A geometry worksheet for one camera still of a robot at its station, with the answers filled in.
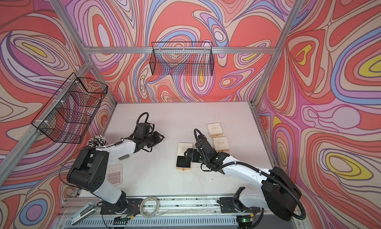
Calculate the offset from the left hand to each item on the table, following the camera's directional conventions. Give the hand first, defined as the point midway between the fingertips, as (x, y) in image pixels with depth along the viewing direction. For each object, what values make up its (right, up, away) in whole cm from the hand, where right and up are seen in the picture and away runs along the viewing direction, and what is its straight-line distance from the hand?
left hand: (165, 138), depth 93 cm
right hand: (+17, -10, -10) cm, 22 cm away
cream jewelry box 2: (+36, -4, 0) cm, 36 cm away
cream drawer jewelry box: (+33, +5, +6) cm, 34 cm away
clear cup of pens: (-35, 0, -13) cm, 37 cm away
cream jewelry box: (+11, -14, -7) cm, 19 cm away
